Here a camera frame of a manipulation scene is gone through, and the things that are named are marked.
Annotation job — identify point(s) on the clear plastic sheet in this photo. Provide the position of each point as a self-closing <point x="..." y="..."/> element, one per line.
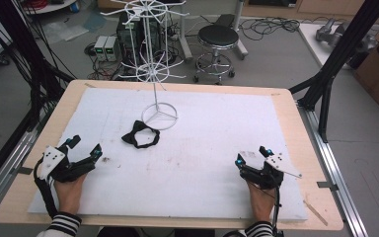
<point x="66" y="31"/>

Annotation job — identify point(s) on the person's left hand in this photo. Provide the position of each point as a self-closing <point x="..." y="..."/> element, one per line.
<point x="68" y="196"/>

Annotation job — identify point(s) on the grey bench power supply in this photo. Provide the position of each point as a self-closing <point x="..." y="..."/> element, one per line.
<point x="111" y="48"/>
<point x="100" y="47"/>

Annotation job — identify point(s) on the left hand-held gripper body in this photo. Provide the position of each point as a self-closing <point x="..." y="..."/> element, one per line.
<point x="66" y="168"/>

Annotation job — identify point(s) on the black computer tower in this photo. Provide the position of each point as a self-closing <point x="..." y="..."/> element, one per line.
<point x="131" y="36"/>

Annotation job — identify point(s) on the aluminium rail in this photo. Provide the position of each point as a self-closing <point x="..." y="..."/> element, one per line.
<point x="5" y="168"/>
<point x="334" y="164"/>

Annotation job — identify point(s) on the person's dark trouser legs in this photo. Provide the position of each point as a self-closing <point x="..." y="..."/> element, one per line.
<point x="158" y="232"/>

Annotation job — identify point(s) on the black round stool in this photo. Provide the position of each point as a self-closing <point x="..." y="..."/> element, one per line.
<point x="217" y="38"/>

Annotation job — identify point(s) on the grey tape strip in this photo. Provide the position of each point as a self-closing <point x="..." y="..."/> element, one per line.
<point x="24" y="170"/>
<point x="327" y="185"/>

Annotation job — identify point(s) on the white foam mat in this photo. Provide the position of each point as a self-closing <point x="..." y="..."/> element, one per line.
<point x="190" y="171"/>

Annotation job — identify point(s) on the white metal table leg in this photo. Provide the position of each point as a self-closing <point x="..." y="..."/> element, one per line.
<point x="240" y="31"/>
<point x="184" y="36"/>

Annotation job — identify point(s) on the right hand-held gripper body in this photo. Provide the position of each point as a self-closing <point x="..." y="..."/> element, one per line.
<point x="265" y="173"/>

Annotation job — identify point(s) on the thin wooden stick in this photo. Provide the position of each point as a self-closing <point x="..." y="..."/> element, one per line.
<point x="316" y="212"/>

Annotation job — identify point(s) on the person's right hand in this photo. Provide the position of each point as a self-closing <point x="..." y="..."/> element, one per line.
<point x="260" y="202"/>

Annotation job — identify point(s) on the black metal frame stand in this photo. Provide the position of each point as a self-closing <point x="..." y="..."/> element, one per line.
<point x="337" y="65"/>

